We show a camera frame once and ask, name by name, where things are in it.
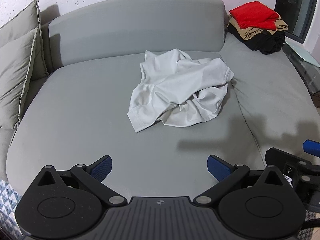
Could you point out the large grey pillow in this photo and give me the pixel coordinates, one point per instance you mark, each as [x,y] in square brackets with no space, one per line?
[22,17]

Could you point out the pale green paper sheet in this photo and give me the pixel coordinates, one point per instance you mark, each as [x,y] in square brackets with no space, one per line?
[303,52]

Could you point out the black folded garment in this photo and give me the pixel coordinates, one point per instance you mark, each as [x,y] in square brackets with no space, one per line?
[265,43]

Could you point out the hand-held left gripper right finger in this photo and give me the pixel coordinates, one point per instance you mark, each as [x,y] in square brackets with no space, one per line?
[218,168]

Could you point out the houndstooth patterned rug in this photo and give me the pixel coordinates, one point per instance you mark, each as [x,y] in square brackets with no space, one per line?
[311,222]

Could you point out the white t-shirt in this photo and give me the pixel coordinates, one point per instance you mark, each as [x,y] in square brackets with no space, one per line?
[180,85]

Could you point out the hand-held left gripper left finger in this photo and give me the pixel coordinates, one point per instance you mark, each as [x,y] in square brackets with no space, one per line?
[101,169]

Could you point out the dark framed window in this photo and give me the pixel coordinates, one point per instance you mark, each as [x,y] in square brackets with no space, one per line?
[300,5]

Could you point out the blue white patterned cloth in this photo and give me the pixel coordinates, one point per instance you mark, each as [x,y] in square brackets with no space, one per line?
[8,200]

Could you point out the tan folded garment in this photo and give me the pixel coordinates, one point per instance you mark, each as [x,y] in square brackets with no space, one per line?
[250,32]

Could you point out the red folded garment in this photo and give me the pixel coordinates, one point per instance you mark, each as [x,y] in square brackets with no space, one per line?
[252,13]

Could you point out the grey pillow with piping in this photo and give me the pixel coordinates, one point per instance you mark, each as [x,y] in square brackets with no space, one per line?
[15,80]

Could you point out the glass side table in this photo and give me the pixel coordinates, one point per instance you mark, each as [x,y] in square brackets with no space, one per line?
[305,72]

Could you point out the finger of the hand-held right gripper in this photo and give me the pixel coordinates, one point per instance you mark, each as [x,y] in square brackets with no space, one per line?
[312,148]
[287,158]

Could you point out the grey sofa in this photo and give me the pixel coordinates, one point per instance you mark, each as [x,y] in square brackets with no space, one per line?
[87,117]

